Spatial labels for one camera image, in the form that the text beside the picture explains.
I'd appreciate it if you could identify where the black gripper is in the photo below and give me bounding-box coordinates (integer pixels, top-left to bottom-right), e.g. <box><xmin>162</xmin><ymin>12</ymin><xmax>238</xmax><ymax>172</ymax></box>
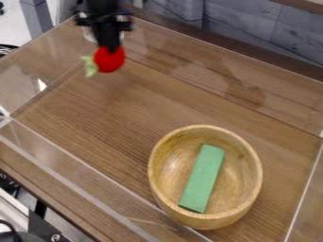
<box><xmin>75</xmin><ymin>0</ymin><xmax>134</xmax><ymax>53</ymax></box>

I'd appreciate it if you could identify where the red plush strawberry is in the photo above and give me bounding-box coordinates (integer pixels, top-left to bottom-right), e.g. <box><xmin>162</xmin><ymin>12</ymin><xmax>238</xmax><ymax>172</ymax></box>
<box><xmin>80</xmin><ymin>46</ymin><xmax>126</xmax><ymax>78</ymax></box>

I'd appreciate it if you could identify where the green rectangular block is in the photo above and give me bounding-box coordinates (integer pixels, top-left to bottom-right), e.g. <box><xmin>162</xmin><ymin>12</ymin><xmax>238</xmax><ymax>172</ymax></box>
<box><xmin>178</xmin><ymin>145</ymin><xmax>224</xmax><ymax>214</ymax></box>

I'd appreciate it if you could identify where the wooden bowl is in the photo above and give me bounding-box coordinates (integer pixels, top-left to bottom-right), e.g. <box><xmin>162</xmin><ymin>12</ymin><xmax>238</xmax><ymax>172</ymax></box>
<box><xmin>148</xmin><ymin>125</ymin><xmax>264</xmax><ymax>230</ymax></box>

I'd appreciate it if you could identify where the clear acrylic enclosure wall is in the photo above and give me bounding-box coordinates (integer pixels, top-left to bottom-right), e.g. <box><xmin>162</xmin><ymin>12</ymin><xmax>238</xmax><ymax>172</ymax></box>
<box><xmin>0</xmin><ymin>12</ymin><xmax>323</xmax><ymax>242</ymax></box>

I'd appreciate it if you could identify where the black metal bracket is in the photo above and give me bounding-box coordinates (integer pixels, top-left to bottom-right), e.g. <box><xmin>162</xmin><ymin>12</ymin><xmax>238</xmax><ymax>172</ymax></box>
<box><xmin>28</xmin><ymin>211</ymin><xmax>72</xmax><ymax>242</ymax></box>

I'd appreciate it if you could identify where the black cable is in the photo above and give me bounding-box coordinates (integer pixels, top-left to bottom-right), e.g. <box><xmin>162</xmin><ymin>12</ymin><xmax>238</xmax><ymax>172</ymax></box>
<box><xmin>0</xmin><ymin>218</ymin><xmax>23</xmax><ymax>242</ymax></box>

